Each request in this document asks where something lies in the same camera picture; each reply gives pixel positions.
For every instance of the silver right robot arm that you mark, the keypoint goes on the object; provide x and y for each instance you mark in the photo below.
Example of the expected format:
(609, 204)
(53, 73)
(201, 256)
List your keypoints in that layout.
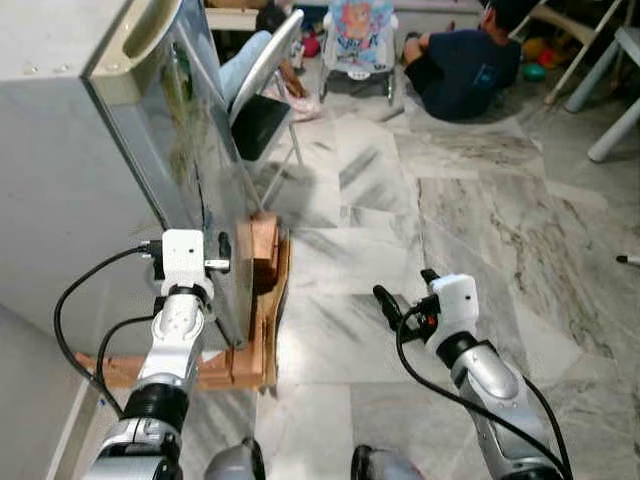
(490, 380)

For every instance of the grey robot leg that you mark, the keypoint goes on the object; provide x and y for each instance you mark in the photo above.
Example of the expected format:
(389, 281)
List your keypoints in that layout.
(235, 465)
(385, 468)

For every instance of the glass fridge door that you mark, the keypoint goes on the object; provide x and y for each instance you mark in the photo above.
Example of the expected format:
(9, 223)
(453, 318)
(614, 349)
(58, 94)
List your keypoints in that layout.
(190, 130)

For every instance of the small beige table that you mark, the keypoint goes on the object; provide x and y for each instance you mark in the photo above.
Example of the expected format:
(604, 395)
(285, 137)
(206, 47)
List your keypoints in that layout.
(230, 18)

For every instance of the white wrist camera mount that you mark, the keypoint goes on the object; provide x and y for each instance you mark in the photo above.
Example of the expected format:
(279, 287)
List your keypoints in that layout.
(183, 255)
(455, 300)

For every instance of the white table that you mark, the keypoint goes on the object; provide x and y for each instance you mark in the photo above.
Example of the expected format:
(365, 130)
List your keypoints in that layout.
(612, 140)

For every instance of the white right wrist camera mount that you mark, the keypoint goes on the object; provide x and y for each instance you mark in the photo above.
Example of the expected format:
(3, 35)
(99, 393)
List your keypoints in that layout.
(455, 300)

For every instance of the white folding frame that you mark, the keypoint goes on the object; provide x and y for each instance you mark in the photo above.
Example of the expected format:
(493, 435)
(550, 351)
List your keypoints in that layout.
(580, 55)

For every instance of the colourful baby bouncer seat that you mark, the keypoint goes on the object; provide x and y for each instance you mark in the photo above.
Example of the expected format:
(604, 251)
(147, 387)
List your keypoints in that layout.
(358, 35)

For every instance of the person in dark blue shirt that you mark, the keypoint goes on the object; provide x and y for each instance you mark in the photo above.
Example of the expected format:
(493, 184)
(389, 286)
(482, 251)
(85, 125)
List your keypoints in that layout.
(465, 75)

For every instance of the green toy ball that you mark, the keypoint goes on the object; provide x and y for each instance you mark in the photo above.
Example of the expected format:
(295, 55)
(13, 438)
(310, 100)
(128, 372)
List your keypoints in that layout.
(534, 72)

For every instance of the grey left robot leg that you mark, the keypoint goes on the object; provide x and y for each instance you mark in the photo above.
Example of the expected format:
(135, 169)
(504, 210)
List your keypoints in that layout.
(235, 465)

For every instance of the child in light blue clothes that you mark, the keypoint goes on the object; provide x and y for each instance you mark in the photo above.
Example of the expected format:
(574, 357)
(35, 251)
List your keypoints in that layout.
(245, 60)

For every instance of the grey right robot leg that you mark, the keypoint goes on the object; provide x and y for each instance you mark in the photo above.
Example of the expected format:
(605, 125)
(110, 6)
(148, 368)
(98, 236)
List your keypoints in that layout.
(385, 468)

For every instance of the grey chair with black seat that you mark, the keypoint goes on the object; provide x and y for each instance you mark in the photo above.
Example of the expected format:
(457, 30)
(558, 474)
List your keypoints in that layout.
(258, 125)

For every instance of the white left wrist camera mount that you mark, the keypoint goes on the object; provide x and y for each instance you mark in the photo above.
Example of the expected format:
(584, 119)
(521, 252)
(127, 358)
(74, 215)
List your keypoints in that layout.
(183, 255)

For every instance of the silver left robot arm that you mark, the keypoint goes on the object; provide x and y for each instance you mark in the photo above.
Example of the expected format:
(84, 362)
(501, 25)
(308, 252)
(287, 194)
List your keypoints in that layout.
(175, 340)

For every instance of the wooden fridge stand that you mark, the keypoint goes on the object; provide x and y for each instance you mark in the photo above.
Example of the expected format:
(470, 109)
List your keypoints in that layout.
(262, 330)

